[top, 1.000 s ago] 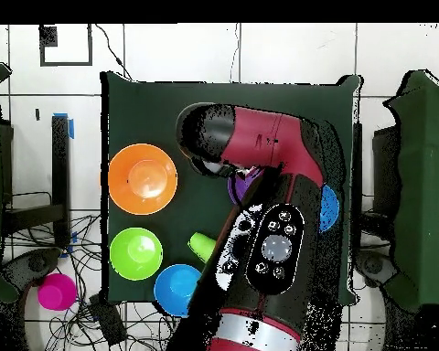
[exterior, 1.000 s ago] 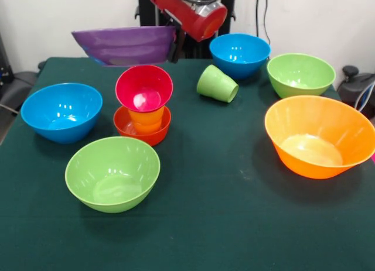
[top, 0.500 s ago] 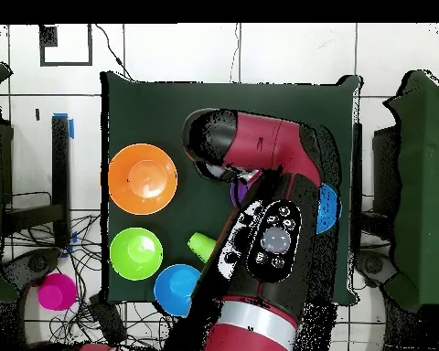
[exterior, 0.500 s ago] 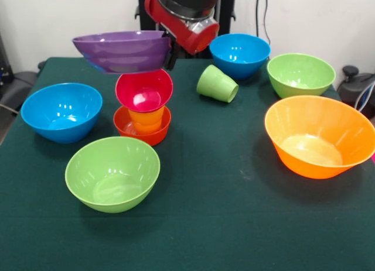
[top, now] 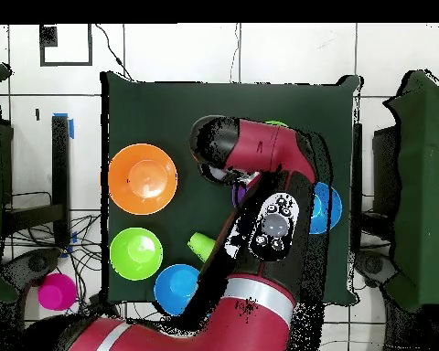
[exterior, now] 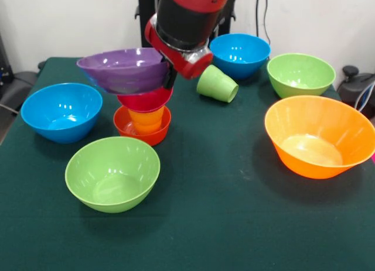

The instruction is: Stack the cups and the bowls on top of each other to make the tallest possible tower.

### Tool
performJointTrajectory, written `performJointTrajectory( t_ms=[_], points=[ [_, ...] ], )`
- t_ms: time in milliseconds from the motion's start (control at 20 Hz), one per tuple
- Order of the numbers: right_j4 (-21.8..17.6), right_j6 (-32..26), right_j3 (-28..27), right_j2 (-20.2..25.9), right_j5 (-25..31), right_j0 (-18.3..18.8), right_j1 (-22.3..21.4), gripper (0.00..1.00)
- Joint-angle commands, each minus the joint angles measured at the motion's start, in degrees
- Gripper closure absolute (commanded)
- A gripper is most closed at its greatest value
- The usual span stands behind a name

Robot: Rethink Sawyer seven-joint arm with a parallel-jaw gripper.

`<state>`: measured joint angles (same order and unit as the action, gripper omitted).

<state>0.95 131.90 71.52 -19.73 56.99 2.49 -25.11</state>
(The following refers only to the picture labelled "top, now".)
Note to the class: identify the purple plastic bowl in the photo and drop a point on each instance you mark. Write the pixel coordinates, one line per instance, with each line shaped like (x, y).
(238, 195)

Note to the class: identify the green plastic cup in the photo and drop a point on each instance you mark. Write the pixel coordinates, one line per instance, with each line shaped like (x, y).
(201, 245)

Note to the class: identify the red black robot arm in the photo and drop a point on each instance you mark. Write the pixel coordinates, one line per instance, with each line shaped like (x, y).
(263, 146)

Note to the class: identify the green plastic bowl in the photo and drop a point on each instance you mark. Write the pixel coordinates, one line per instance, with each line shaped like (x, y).
(276, 123)
(135, 253)

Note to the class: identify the large orange plastic bowl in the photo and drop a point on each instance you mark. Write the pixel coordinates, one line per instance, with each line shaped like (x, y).
(142, 179)

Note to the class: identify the dark green tablecloth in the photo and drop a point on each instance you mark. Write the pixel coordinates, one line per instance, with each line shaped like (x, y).
(168, 102)

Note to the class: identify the blue plastic bowl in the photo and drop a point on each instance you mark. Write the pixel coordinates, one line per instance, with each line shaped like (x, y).
(173, 289)
(329, 208)

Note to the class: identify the black metal stand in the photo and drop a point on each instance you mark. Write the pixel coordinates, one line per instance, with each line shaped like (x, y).
(60, 164)

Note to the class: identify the pink plastic cup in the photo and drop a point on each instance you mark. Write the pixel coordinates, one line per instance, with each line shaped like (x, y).
(56, 291)

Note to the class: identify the grey pedestal leg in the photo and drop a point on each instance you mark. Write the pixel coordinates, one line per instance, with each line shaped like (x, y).
(373, 265)
(36, 263)

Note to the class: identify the grey square floor frame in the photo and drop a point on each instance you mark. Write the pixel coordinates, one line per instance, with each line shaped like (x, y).
(66, 64)

